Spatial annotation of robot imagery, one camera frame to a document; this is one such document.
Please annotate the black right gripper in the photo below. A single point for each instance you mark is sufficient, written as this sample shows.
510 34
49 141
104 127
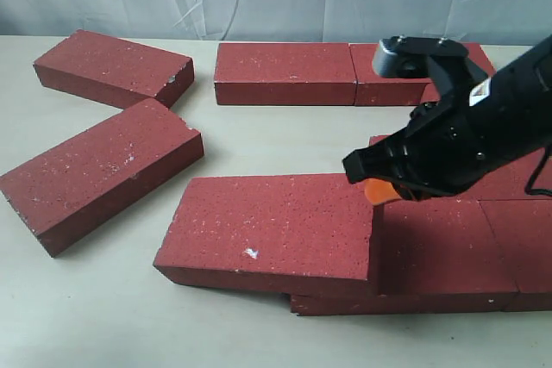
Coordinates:
391 160

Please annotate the red brick with white chip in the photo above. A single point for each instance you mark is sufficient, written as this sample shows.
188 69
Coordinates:
305 234

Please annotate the red brick right second row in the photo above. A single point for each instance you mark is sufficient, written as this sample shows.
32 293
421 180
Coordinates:
495 121

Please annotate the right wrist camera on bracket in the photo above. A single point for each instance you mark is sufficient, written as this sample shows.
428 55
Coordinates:
448 64

